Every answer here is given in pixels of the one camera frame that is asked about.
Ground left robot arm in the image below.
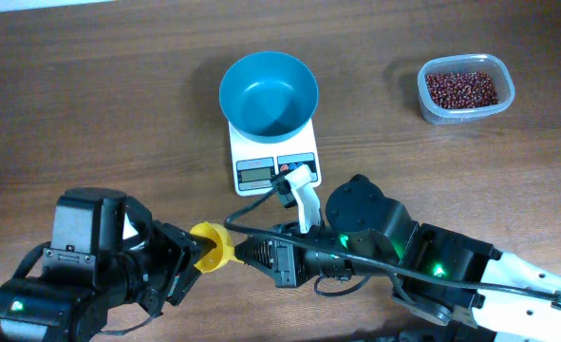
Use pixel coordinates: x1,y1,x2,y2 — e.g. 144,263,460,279
0,187,216,341

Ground red beans in container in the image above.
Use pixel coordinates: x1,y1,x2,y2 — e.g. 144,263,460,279
424,71,499,109

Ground clear plastic bean container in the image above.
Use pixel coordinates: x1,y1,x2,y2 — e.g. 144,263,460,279
417,53,515,124

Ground teal plastic bowl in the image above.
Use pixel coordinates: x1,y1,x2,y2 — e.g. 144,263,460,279
218,51,320,143

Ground right black cable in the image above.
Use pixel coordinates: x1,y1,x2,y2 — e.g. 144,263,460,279
223,185,561,309

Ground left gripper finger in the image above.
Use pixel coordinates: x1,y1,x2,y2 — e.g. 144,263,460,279
188,235,216,255
178,266,201,297

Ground yellow measuring scoop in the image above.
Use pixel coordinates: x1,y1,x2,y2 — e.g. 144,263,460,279
190,221,241,274

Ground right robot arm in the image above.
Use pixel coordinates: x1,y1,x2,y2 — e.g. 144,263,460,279
225,174,561,341

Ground white digital kitchen scale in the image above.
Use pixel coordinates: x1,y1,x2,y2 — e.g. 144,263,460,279
228,120,322,197

